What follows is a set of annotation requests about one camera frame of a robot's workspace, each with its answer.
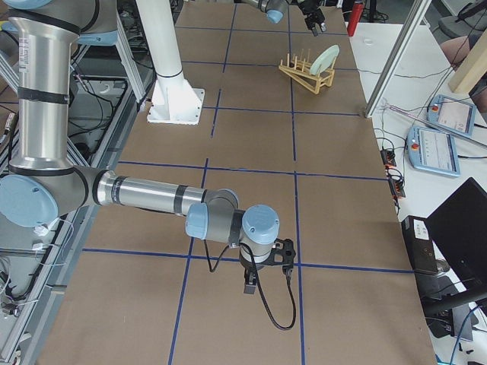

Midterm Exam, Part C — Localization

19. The red bottle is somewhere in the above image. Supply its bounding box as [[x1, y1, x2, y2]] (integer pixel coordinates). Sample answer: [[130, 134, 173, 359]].
[[347, 0, 364, 37]]

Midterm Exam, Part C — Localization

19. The wooden plate rack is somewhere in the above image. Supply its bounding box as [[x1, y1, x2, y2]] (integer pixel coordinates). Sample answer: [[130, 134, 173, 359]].
[[279, 50, 338, 94]]

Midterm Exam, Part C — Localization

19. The black box with label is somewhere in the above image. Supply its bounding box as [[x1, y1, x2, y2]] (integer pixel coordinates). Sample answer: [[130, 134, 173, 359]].
[[401, 215, 438, 275]]

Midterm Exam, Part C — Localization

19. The black laptop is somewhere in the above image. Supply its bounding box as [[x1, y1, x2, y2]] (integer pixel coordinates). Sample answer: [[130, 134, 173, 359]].
[[426, 177, 486, 288]]

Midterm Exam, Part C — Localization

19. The blue teach pendant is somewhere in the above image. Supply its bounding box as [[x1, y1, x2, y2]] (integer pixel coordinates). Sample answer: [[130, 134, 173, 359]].
[[406, 126, 460, 177], [427, 94, 477, 137]]

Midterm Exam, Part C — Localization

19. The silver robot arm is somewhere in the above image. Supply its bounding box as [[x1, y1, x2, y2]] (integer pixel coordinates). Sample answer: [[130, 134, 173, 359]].
[[1, 1, 279, 294], [234, 0, 326, 37]]

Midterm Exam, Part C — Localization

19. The seated person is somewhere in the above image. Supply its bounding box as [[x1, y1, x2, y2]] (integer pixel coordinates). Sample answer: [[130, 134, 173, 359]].
[[440, 33, 481, 69]]

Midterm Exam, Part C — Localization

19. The aluminium side frame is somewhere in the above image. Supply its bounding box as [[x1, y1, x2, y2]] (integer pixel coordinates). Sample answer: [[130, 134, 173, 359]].
[[0, 14, 153, 365]]

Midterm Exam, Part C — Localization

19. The white camera pole base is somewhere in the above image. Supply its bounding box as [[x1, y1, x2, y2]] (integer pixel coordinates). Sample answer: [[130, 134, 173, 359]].
[[136, 0, 205, 125]]

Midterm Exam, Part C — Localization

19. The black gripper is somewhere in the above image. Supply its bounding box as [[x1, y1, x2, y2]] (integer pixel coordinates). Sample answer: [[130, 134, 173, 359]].
[[298, 0, 326, 37], [239, 255, 264, 294]]

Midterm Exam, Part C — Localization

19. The far blue teach pendant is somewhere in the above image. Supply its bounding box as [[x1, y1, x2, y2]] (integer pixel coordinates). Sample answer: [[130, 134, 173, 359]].
[[427, 94, 477, 137]]

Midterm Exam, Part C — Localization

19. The near blue teach pendant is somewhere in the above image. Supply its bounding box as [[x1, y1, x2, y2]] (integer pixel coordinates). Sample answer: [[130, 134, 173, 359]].
[[406, 126, 460, 177]]

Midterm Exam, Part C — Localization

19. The black camera cable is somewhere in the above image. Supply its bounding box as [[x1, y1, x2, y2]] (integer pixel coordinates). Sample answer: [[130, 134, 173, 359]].
[[203, 239, 297, 330]]

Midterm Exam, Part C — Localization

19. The light green plate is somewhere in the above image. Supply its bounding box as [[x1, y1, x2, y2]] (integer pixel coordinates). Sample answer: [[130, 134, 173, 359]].
[[309, 45, 340, 76]]

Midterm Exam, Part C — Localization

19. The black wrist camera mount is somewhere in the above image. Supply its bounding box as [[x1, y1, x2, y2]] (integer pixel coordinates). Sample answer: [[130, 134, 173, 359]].
[[263, 239, 296, 268]]

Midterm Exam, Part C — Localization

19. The orange black power strip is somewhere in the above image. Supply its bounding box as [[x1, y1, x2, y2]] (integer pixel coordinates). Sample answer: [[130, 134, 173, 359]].
[[380, 148, 406, 200]]

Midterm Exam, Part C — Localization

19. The aluminium frame post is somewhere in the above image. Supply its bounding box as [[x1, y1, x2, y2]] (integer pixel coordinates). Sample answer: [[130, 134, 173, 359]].
[[364, 0, 431, 118]]

